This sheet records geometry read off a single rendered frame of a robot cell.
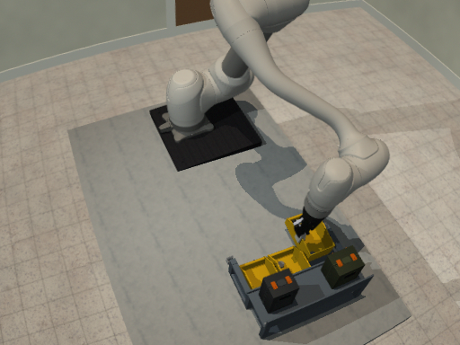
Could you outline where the black case with orange latches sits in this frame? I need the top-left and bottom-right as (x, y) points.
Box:
(259, 269), (299, 314)

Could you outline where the grey metal shelf rack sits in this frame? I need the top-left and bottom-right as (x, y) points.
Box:
(226, 249), (374, 339)

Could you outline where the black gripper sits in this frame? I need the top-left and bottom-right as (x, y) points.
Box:
(292, 206), (324, 243)

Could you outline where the dark green case with orange latches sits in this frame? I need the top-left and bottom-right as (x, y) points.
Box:
(321, 245), (365, 289)

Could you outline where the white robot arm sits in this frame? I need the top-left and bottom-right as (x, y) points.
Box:
(159, 0), (390, 219)

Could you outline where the yellow bin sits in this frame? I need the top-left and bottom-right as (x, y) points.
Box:
(285, 213), (335, 262)
(239, 256), (277, 289)
(268, 245), (311, 274)

